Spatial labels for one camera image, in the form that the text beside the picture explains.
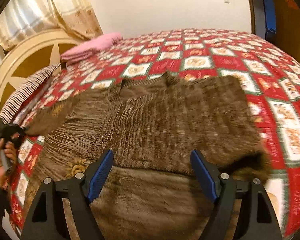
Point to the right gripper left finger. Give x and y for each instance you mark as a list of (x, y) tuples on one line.
[(46, 216)]

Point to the person's left hand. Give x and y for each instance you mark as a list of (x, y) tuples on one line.
[(11, 153)]

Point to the red checkered bear bedspread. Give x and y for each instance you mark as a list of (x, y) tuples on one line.
[(269, 77)]

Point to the beige patterned curtain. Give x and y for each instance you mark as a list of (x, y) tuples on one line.
[(22, 19)]

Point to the folded pink blanket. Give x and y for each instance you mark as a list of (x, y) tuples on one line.
[(89, 48)]

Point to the cream wooden headboard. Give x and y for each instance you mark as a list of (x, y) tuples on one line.
[(30, 55)]

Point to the brown wooden door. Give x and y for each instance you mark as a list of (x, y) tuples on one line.
[(278, 22)]

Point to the brown knit sun sweater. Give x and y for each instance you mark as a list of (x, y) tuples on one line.
[(151, 126)]

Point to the striped pillow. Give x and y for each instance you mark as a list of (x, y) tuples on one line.
[(26, 91)]

